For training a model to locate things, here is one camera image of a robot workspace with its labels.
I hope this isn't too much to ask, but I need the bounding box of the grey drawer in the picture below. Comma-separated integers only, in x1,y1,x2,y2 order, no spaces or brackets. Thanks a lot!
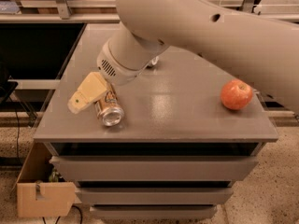
90,205,217,219
50,156,258,181
76,188,233,205

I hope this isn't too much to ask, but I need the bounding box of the metal shelf frame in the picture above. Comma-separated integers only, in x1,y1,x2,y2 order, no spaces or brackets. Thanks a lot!
1,0,299,22

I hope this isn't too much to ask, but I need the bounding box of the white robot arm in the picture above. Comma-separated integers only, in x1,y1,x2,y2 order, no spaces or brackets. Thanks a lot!
67,0,299,113

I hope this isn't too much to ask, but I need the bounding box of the red orange apple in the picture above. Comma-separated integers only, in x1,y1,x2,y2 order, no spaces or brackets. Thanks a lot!
221,79,253,110

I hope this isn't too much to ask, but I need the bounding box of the middle grey drawer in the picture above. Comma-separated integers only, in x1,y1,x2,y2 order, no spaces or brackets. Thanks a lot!
76,188,233,205

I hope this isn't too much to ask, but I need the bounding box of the black floor cable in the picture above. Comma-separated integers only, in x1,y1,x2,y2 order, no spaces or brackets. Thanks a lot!
8,95,22,166

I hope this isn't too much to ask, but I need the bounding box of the green white soda can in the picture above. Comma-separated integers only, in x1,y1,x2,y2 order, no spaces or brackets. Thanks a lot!
147,56,159,68

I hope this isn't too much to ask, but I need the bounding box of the open cardboard box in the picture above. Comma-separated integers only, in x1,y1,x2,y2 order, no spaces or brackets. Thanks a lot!
15,143,76,217

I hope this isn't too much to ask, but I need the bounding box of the orange soda can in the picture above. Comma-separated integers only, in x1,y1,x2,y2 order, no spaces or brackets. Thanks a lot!
94,85,124,127

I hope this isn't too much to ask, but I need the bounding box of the grey drawer cabinet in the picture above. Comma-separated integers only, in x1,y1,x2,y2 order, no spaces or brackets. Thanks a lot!
33,22,279,220

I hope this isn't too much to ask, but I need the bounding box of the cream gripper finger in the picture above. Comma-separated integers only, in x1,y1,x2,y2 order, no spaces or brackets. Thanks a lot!
67,72,107,114

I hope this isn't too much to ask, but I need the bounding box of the top grey drawer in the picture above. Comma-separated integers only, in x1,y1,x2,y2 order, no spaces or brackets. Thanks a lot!
50,156,258,181

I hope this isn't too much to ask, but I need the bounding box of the bottom grey drawer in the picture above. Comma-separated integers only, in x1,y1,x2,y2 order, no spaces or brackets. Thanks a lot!
90,205,217,219

